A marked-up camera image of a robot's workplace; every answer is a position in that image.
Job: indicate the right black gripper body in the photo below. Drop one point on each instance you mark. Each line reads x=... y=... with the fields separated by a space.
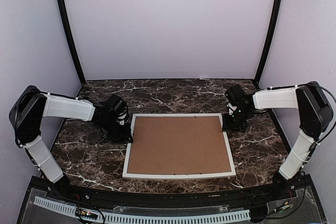
x=237 y=122

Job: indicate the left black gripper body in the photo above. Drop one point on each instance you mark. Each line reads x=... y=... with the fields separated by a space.
x=115 y=132

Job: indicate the brown cardboard backing board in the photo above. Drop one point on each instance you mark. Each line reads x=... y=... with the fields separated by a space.
x=178 y=145

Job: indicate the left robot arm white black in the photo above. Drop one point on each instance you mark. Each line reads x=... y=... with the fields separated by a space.
x=37 y=110

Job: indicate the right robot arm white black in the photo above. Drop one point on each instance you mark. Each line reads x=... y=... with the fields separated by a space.
x=305 y=107

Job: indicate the small green circuit board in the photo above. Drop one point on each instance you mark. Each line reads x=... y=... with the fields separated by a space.
x=83 y=213

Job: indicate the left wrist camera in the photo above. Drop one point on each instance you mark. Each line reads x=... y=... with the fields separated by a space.
x=122 y=119

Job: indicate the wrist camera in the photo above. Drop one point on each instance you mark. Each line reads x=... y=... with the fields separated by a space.
x=122 y=119
x=231 y=108

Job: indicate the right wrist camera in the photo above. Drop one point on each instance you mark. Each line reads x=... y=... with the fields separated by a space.
x=231 y=108

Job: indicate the black front rail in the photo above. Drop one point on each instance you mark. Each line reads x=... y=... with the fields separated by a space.
x=241 y=198

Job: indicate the white slotted cable duct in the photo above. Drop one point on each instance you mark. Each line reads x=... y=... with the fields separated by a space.
x=67 y=209

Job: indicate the right black corner post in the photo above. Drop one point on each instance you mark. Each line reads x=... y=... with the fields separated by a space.
x=268 y=40

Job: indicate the black corner post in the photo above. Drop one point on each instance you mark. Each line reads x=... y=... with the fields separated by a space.
x=70 y=41
x=268 y=40

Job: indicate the left black corner post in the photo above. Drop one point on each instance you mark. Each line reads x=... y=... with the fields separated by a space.
x=70 y=41

